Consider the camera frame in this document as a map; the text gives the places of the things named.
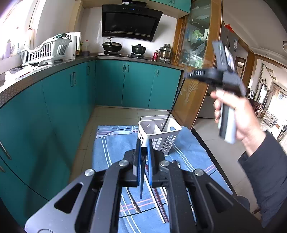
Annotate black chopstick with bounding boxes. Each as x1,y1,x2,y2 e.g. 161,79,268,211
161,78,185,132

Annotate white chopstick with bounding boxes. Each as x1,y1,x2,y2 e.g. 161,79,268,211
144,170,164,223

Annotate dark red chopstick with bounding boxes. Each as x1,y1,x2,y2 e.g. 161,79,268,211
154,188,169,223

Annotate person's right forearm dark sleeve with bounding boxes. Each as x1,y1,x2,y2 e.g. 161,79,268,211
238,131,286,232

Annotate person's right hand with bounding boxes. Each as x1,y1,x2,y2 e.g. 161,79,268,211
210,89,266,157

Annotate white plastic utensil caddy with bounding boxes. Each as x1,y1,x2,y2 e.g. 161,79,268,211
138,115,182,156

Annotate steel stockpot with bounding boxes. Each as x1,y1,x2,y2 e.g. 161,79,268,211
159,44,172,60

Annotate wooden glass sliding door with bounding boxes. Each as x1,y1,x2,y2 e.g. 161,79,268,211
171,0,223,129

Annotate silver refrigerator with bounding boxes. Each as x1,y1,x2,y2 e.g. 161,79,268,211
198,24,239,119

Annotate red thermos bottle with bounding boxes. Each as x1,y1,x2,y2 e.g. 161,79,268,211
152,50,159,61

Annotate metal spoon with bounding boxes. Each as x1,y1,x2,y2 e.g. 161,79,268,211
126,187,141,213

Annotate blue striped cloth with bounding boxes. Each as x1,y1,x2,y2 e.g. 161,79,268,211
92,126,233,232

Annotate black clay pot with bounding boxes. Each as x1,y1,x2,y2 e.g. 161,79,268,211
132,44,146,55

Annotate teal upper cabinets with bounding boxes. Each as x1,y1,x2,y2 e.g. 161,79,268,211
152,0,192,13

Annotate teal cabinets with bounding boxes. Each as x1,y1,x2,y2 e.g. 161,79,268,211
152,0,192,13
1,59,182,227

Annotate black range hood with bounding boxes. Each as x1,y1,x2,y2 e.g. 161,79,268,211
101,4,163,41

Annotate black wok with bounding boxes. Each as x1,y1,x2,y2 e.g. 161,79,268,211
102,37,123,52

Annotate teal lower cabinets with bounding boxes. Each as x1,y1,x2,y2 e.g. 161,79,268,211
1,59,182,227

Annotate white countertop appliance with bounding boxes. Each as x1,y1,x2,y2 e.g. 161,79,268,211
64,32,81,60

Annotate white dish rack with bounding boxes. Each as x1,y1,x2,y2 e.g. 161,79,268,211
20,34,72,66

